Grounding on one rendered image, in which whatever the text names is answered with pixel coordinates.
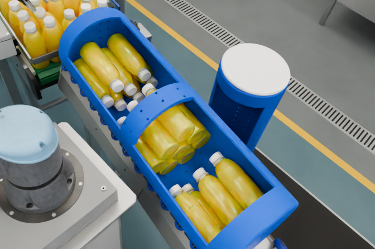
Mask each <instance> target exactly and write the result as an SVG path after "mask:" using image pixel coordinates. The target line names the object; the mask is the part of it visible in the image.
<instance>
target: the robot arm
mask: <svg viewBox="0 0 375 249"><path fill-rule="evenodd" d="M18 1H19V2H21V3H23V5H24V6H26V7H27V8H29V9H30V10H31V11H32V12H33V11H36V9H35V7H34V6H33V5H32V3H31V2H30V1H29V0H18ZM44 2H46V3H47V4H48V0H44ZM0 179H4V192H5V195H6V197H7V199H8V200H9V202H10V203H11V204H12V206H13V207H15V208H16V209H17V210H19V211H21V212H24V213H29V214H41V213H46V212H49V211H51V210H53V209H55V208H57V207H59V206H60V205H62V204H63V203H64V202H65V201H66V200H67V199H68V197H69V196H70V195H71V193H72V192H73V190H74V186H75V181H76V177H75V171H74V168H73V165H72V163H71V162H70V160H69V159H68V158H67V157H66V156H65V155H63V154H62V153H61V149H60V145H59V137H58V133H57V130H56V128H55V126H54V124H53V122H52V120H51V119H50V117H49V116H48V115H47V114H46V113H44V112H43V111H42V110H40V109H38V108H36V107H32V106H27V105H12V106H7V107H4V108H1V109H0Z"/></svg>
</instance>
